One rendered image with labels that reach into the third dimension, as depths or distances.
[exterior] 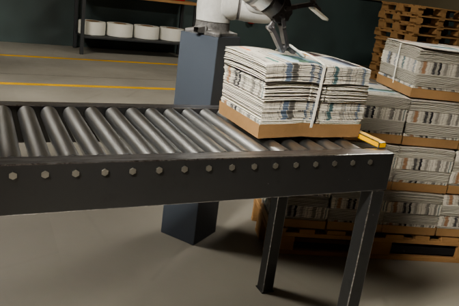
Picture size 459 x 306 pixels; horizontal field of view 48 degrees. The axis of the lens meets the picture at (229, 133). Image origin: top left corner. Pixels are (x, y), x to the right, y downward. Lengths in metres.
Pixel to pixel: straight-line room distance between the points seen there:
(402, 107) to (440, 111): 0.19
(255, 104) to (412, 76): 1.17
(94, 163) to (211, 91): 1.18
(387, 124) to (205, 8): 0.99
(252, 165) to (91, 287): 1.08
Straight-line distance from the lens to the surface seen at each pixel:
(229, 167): 1.33
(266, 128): 1.52
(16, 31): 8.54
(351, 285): 1.78
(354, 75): 1.64
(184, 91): 2.39
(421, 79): 2.54
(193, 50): 2.35
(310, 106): 1.58
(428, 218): 2.81
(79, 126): 1.49
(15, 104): 1.68
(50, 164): 1.20
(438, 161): 2.69
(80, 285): 2.25
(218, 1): 2.32
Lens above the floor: 1.22
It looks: 16 degrees down
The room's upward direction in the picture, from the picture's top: 8 degrees clockwise
